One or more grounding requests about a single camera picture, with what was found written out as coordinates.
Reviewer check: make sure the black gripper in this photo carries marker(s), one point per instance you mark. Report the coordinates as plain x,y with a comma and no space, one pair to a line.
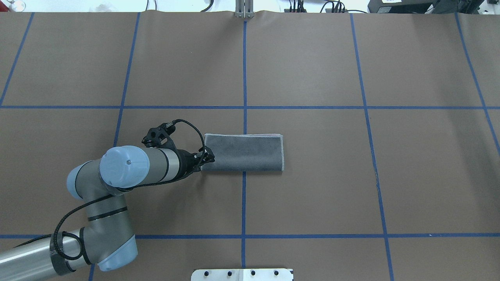
187,162

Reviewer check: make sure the pink and grey towel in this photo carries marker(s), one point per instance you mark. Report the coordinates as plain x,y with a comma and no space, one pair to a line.
263,152

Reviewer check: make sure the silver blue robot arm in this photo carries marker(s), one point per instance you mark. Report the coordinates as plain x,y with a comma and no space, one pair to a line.
100,231

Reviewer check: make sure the black box with label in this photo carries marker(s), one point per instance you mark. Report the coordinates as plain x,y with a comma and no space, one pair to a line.
399,6

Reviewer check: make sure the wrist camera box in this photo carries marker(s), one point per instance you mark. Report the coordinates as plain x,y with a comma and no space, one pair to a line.
159,137

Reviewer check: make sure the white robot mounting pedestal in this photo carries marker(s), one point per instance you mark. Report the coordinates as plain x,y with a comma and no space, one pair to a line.
262,274

